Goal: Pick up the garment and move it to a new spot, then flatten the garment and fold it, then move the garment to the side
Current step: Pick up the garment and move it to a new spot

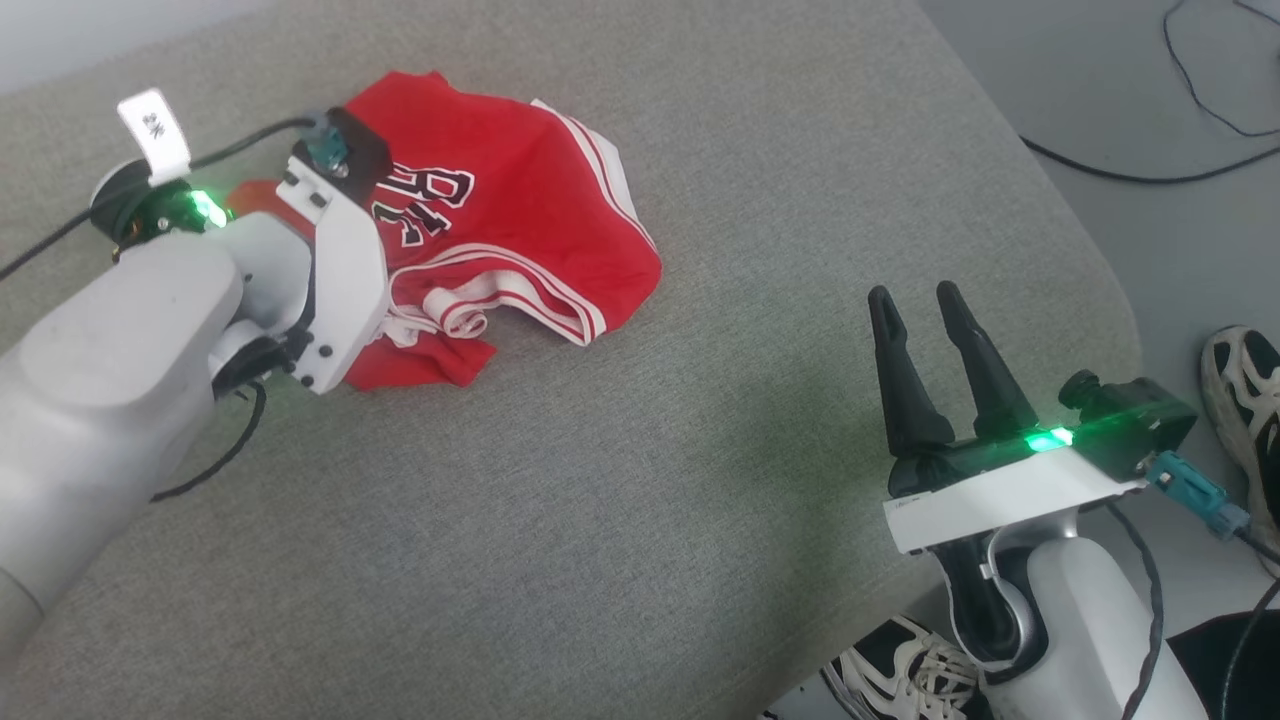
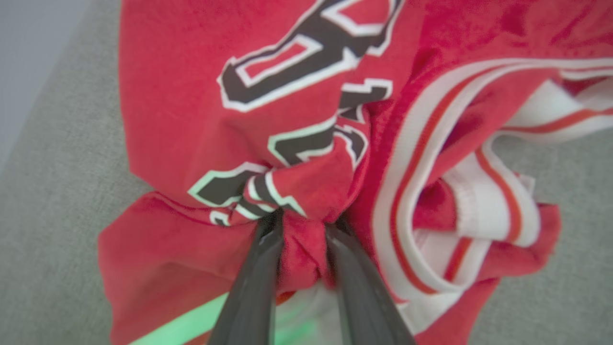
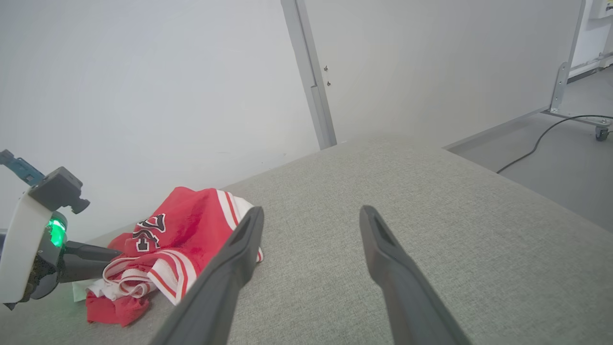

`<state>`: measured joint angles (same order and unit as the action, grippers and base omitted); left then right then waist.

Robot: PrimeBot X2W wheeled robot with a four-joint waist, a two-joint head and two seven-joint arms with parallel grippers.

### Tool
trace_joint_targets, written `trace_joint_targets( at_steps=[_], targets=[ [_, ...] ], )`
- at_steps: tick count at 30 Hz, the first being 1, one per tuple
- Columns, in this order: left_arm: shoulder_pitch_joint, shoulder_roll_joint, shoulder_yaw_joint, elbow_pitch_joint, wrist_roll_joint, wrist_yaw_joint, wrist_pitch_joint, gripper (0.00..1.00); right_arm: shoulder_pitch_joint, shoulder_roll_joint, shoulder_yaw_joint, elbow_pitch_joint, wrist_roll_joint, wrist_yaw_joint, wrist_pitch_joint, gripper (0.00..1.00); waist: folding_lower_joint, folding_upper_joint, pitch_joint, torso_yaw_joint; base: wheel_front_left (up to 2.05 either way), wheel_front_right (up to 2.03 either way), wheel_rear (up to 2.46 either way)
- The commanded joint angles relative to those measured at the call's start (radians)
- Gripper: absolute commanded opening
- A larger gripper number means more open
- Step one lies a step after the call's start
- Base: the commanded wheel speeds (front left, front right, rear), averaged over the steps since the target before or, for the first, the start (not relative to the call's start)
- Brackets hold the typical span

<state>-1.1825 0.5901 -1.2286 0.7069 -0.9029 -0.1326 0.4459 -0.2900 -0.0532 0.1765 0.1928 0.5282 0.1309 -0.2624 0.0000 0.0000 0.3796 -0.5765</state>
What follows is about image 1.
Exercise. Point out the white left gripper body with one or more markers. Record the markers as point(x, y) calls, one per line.
point(350, 290)

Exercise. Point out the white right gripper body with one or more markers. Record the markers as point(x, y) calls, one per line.
point(1000, 500)

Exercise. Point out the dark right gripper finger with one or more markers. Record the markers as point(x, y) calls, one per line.
point(905, 390)
point(990, 390)

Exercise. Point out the red basketball jersey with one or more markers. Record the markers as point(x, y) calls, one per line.
point(520, 200)

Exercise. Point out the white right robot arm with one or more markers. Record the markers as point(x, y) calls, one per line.
point(1080, 640)

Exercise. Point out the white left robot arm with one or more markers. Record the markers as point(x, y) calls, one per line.
point(100, 380)

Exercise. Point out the black and white sneaker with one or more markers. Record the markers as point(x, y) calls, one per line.
point(900, 675)
point(1245, 420)

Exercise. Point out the black trousers leg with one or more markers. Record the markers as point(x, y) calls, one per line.
point(1235, 665)

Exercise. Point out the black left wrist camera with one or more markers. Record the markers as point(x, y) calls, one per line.
point(362, 150)

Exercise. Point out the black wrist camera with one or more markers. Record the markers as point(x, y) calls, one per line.
point(362, 150)
point(1140, 420)

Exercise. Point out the teal left camera plug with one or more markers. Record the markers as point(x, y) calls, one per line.
point(326, 147)

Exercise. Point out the teal camera plug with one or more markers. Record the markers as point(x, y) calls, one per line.
point(1195, 492)
point(326, 147)

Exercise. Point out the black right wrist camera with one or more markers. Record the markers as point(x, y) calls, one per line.
point(1140, 420)

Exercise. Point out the teal right camera plug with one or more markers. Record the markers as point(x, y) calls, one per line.
point(1195, 492)

